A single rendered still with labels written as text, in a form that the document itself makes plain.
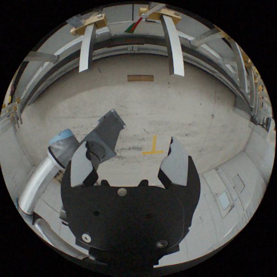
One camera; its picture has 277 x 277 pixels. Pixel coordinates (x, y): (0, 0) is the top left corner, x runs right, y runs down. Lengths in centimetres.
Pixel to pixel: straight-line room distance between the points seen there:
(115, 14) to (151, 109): 109
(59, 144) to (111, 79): 92
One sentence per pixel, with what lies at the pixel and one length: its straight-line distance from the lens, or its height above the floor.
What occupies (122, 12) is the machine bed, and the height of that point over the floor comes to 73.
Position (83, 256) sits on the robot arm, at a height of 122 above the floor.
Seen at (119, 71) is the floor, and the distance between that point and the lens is 111.
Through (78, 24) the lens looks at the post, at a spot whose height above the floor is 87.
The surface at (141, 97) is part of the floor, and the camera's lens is 105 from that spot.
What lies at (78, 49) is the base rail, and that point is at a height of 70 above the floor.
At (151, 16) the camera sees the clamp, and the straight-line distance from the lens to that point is 40.
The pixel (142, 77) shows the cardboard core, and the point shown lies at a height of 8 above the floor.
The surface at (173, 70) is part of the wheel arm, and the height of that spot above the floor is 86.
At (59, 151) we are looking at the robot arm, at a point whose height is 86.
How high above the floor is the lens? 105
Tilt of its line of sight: 58 degrees down
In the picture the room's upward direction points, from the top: 175 degrees clockwise
